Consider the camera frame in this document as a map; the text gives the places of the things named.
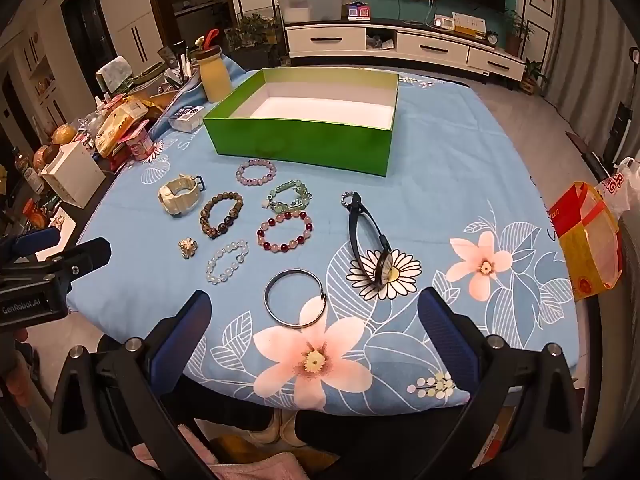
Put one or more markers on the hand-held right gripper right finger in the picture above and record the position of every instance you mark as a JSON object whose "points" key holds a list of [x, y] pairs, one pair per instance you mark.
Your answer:
{"points": [[445, 340]]}

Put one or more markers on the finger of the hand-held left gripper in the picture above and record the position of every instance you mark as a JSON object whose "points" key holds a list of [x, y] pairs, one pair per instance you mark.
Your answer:
{"points": [[82, 257], [32, 241]]}

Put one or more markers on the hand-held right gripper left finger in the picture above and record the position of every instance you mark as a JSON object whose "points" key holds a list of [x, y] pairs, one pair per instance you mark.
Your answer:
{"points": [[186, 332]]}

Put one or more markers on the small gold brooch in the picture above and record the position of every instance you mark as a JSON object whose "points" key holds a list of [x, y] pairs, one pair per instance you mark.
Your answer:
{"points": [[188, 248]]}

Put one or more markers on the silver metal bangle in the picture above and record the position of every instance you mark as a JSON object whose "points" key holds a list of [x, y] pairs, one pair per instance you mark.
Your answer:
{"points": [[267, 301]]}

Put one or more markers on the white wristwatch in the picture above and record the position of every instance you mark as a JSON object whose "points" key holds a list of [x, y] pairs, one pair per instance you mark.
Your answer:
{"points": [[175, 195]]}

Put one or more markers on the green cardboard box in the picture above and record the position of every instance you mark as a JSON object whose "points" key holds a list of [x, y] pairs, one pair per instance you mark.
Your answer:
{"points": [[300, 135]]}

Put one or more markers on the person's left hand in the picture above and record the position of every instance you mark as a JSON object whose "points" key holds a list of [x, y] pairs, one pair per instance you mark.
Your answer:
{"points": [[22, 380]]}

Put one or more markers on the white square box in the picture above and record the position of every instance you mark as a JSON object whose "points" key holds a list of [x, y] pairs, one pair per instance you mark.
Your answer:
{"points": [[75, 175]]}

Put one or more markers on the pink yogurt cup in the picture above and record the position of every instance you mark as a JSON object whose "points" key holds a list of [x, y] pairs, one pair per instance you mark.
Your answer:
{"points": [[140, 147]]}

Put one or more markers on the yellow tissue pack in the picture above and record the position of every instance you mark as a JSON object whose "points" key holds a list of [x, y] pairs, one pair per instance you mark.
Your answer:
{"points": [[115, 127]]}

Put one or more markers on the pink towel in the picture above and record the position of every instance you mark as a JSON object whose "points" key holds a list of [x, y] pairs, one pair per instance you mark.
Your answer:
{"points": [[240, 467]]}

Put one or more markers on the blue floral tablecloth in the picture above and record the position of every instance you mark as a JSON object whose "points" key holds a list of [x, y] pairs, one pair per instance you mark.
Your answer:
{"points": [[450, 185]]}

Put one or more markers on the red and yellow bag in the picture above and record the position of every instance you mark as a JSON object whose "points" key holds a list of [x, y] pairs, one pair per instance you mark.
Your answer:
{"points": [[590, 250]]}

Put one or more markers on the small clear plastic box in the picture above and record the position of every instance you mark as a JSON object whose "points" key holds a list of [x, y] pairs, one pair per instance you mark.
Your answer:
{"points": [[185, 119]]}

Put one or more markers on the white folded cloth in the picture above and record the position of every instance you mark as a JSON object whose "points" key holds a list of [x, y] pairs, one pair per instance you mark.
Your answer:
{"points": [[114, 72]]}

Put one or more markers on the green tray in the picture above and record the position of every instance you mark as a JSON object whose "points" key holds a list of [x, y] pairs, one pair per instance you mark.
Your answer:
{"points": [[145, 74]]}

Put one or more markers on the cardboard box with pens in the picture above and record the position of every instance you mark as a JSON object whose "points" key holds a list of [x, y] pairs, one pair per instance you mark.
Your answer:
{"points": [[175, 80]]}

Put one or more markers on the yellow bottle with brown lid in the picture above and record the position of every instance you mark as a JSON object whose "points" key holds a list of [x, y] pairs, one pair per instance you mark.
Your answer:
{"points": [[215, 77]]}

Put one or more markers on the white plastic bag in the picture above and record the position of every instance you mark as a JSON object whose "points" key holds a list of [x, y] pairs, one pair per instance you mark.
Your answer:
{"points": [[625, 185]]}

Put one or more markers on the small potted plant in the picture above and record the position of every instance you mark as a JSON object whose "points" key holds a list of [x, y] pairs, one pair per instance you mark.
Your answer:
{"points": [[532, 77]]}

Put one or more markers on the bushy green plant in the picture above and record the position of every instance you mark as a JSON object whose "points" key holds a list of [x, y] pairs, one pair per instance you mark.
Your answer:
{"points": [[252, 30]]}

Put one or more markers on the white television cabinet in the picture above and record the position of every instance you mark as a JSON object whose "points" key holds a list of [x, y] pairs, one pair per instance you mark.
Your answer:
{"points": [[435, 46]]}

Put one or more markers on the small round alarm clock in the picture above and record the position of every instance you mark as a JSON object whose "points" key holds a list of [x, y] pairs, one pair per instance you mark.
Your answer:
{"points": [[492, 38]]}

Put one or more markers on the tall potted plant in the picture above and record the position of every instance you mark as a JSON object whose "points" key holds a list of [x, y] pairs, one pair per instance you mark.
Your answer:
{"points": [[515, 35]]}

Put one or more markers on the yellow and white carton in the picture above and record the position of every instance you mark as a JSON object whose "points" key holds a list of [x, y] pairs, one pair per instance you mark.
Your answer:
{"points": [[470, 23]]}

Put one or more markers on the small white device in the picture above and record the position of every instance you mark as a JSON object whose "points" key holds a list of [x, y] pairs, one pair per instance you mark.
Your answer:
{"points": [[443, 21]]}

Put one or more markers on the grey curtain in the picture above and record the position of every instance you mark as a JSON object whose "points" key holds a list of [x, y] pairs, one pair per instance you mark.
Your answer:
{"points": [[585, 35]]}

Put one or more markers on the translucent storage box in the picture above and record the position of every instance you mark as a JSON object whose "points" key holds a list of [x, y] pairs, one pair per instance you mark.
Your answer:
{"points": [[310, 9]]}

